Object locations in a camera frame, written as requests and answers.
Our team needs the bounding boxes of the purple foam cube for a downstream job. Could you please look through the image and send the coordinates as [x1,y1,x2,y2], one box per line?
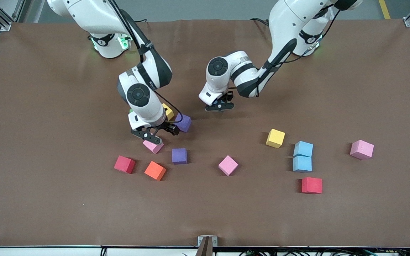
[172,148,188,165]
[174,114,192,133]

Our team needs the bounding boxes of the yellow foam cube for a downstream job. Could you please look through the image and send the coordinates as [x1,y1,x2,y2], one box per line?
[266,129,286,149]
[162,103,174,121]

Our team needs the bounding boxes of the pink foam cube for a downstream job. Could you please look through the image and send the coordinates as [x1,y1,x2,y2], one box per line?
[142,140,164,154]
[218,155,239,177]
[349,139,374,160]

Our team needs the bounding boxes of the orange foam cube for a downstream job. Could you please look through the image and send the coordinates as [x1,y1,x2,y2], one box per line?
[144,161,167,181]

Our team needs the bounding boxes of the crimson foam cube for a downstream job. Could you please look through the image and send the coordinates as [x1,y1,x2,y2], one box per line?
[114,155,136,174]

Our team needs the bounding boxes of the light blue foam cube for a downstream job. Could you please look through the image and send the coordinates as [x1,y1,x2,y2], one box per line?
[293,141,314,158]
[293,156,312,173]

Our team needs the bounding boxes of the red foam cube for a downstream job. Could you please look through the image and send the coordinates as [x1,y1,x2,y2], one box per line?
[301,177,323,194]

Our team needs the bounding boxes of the brown table mat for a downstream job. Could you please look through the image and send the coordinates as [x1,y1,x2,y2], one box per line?
[0,18,410,248]

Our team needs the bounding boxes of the yellow floor tape strip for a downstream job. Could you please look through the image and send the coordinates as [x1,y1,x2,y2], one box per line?
[379,0,391,20]

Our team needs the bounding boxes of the black base cable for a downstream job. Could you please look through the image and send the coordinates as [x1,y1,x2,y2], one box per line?
[249,17,274,28]

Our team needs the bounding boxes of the metal edge bracket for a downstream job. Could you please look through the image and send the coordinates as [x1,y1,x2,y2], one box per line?
[196,235,218,256]

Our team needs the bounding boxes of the white table edge rail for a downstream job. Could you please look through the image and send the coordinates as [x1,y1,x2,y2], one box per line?
[0,245,410,256]

